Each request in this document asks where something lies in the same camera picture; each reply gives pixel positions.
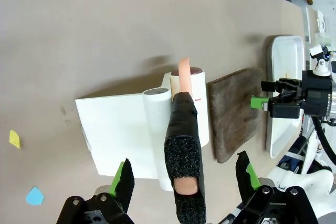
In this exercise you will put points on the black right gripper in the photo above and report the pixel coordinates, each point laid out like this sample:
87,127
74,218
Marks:
316,93

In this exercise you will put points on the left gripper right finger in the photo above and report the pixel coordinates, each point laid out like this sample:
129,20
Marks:
245,179

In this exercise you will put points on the small white device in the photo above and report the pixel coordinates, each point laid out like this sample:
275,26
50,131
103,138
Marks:
320,22

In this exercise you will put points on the blue paper scrap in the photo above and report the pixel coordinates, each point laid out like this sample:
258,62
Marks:
34,196

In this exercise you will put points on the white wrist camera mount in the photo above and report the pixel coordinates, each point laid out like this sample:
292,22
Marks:
320,64

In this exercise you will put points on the yellow paper scrap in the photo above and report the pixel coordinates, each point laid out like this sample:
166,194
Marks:
15,139

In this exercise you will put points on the brown cloth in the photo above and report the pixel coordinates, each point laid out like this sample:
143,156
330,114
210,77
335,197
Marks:
233,113

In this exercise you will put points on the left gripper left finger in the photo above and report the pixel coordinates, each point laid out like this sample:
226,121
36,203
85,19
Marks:
123,182

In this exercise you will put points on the white plastic tray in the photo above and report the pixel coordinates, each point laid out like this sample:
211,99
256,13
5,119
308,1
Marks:
284,58

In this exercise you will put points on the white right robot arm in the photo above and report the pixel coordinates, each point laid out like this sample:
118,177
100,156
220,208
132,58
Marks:
315,182

